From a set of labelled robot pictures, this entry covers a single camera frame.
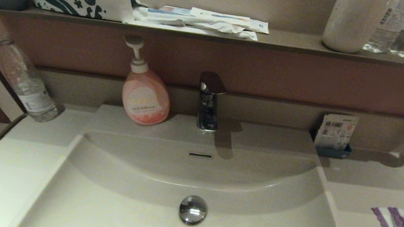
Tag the chrome lever faucet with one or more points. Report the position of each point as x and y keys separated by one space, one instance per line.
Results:
x=208 y=105

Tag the white ceramic sink basin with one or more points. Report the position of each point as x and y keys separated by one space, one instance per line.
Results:
x=271 y=217

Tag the pink soap pump bottle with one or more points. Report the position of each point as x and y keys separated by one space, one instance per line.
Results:
x=145 y=98

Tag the crumpled white plastic wrapper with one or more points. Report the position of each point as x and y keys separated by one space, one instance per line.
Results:
x=197 y=24

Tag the chrome drain stopper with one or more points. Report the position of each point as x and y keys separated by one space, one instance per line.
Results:
x=193 y=210

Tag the white toothbrush packet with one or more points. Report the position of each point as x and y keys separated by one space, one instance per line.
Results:
x=231 y=19

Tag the teal printed sachet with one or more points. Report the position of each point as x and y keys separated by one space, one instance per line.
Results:
x=168 y=10

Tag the white card with QR code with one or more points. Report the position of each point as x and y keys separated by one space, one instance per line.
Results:
x=336 y=130

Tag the dark blue small tray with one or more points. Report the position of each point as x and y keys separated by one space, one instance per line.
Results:
x=332 y=152

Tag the white cylindrical cup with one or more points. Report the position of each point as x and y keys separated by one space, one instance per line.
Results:
x=353 y=20

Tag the brown wall shelf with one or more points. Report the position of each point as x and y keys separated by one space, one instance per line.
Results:
x=301 y=46

